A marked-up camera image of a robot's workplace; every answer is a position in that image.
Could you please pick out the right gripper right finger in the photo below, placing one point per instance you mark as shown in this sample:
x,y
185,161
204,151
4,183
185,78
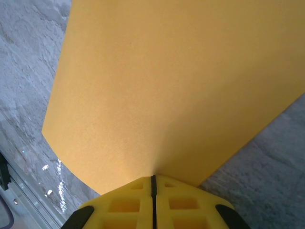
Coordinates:
x,y
186,207

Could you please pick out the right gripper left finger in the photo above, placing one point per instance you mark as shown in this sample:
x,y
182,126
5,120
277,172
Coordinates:
x,y
124,207

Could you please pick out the orange paper sheet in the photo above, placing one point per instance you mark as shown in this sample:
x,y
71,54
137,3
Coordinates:
x,y
166,83

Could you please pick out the aluminium mounting rail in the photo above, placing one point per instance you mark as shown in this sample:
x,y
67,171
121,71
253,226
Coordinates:
x,y
28,190

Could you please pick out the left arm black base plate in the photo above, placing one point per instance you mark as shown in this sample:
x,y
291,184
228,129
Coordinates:
x,y
3,171

